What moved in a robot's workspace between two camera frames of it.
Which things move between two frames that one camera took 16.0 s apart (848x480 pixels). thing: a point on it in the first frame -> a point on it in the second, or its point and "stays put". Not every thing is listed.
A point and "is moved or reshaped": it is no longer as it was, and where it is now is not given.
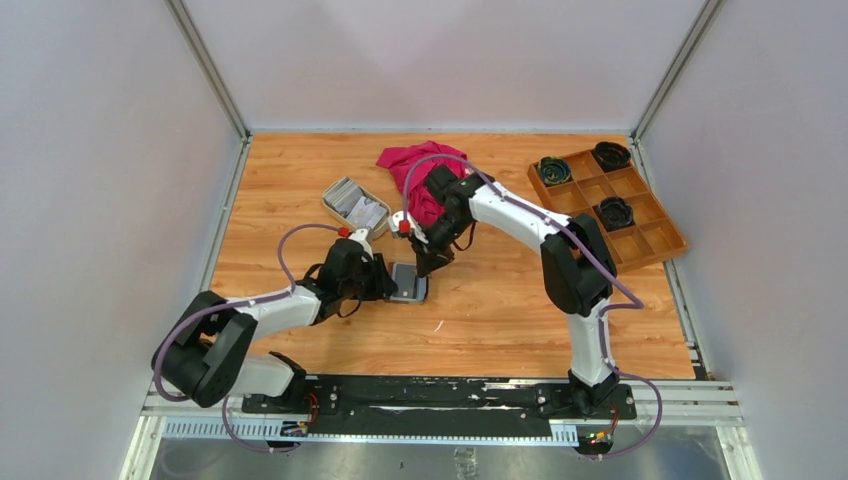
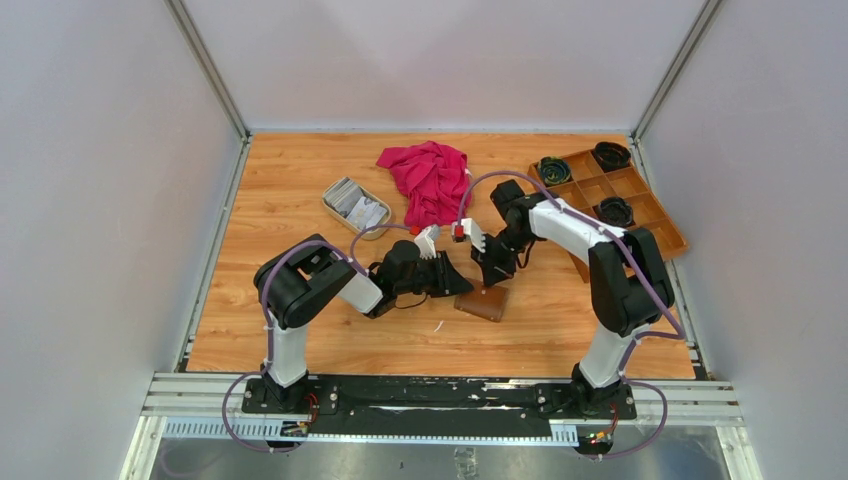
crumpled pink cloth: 425,208 stays put
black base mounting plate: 440,404 stays put
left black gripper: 383,286 -> 447,279
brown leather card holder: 412,288 is moved or reshaped
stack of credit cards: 348,200 stays put
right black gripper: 428,262 -> 493,269
